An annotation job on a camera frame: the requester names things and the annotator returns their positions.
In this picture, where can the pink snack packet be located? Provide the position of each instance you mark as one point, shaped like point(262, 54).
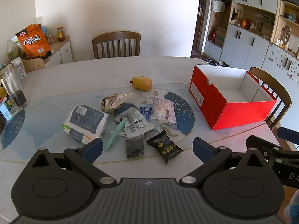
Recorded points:
point(163, 112)

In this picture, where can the white marble desktop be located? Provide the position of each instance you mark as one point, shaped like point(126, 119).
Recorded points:
point(93, 74)

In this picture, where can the clear packet with white label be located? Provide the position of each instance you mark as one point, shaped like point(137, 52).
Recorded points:
point(135, 123)

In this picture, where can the wet wipes pack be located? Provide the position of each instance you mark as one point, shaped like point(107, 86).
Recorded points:
point(85, 121)

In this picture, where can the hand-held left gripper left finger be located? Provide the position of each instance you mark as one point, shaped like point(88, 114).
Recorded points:
point(92, 150)

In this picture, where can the orange bottle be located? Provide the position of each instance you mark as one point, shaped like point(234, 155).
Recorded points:
point(244, 22)

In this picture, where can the black snack packet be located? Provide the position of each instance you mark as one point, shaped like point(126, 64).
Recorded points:
point(164, 147)

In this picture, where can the cardboard box on shelf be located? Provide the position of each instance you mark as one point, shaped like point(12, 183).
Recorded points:
point(220, 36)

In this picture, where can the glass storage jar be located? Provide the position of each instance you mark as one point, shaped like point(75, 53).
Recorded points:
point(286, 38)

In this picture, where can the red lidded jar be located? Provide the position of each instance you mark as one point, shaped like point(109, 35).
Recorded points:
point(60, 35)

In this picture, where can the red cardboard box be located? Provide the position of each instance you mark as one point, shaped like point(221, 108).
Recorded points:
point(243, 114)

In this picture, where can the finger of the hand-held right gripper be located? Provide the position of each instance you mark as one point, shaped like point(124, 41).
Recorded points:
point(288, 134)
point(259, 144)

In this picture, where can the small cardboard box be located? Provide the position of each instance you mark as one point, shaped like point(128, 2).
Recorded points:
point(33, 65)

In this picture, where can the white cabinet with magnets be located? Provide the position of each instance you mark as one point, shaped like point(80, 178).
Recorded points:
point(280, 74)

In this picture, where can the yellow squishy toy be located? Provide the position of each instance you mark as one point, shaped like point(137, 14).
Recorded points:
point(142, 82)

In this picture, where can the small blue packet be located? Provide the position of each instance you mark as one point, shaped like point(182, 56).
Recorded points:
point(146, 113)

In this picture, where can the red toy on shelf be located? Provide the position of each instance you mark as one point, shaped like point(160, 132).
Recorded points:
point(213, 36)

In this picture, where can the wooden chair with dark cushion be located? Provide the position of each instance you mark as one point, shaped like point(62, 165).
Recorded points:
point(278, 91)

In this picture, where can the dark brown door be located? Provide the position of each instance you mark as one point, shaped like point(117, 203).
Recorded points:
point(198, 28)

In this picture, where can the clear plastic container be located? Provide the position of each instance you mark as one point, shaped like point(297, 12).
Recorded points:
point(19, 68)

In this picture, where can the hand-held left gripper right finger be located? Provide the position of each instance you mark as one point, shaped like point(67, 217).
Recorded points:
point(203, 150)

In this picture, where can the tall glass jar dark contents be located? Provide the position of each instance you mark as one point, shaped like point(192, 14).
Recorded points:
point(16, 93)

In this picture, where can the silver foil packet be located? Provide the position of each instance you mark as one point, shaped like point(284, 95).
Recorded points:
point(113, 101)

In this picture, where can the orange snack bag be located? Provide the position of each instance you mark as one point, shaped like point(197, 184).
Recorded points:
point(32, 42)

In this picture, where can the colourful puzzle cube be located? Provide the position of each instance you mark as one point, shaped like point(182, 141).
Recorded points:
point(5, 108)

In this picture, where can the hanging light tote bag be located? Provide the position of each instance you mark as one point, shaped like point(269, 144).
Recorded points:
point(217, 5)

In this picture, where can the clear packet of dark seaweed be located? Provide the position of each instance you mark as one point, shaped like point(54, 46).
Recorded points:
point(134, 147)

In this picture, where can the mint green toothbrush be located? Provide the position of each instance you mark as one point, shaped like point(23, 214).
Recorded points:
point(114, 134)

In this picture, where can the white sideboard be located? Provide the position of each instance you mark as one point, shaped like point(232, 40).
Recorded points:
point(62, 53)

